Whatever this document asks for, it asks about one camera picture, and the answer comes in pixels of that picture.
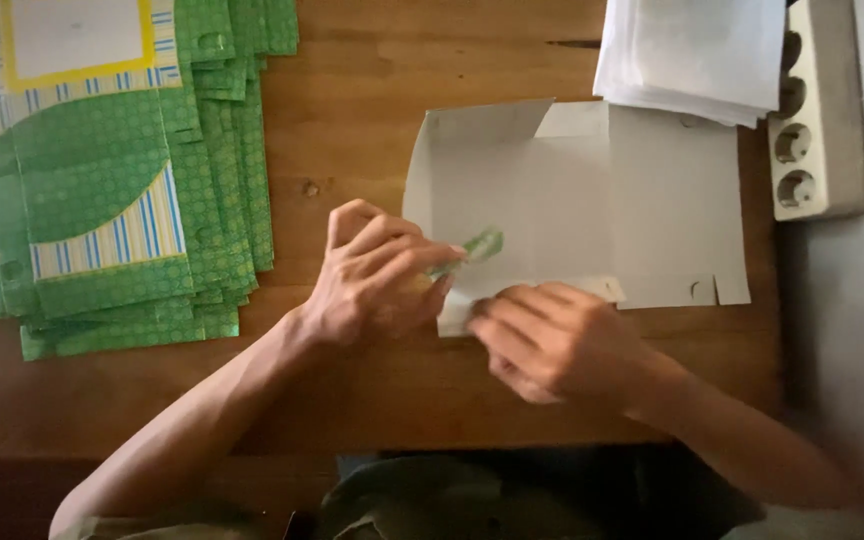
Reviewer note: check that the person's left hand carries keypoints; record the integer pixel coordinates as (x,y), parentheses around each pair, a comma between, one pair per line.
(372,289)

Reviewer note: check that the person's right hand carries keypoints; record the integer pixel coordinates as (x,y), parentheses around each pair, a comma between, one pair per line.
(559,345)

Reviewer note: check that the person's right fingers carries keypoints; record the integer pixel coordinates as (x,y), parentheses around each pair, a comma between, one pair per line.
(507,330)

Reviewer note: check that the white cardboard box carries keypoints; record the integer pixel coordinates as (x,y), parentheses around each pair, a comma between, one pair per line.
(589,210)

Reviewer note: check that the person's olive shirt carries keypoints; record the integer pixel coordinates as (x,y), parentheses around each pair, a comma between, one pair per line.
(477,499)

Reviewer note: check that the stack of white paper sheets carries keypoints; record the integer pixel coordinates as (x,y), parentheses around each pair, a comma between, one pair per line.
(691,56)

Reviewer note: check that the beige power strip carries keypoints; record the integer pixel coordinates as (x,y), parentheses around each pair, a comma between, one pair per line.
(814,120)

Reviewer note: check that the pile of green flat boxes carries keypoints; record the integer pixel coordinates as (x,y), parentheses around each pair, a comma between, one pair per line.
(113,172)

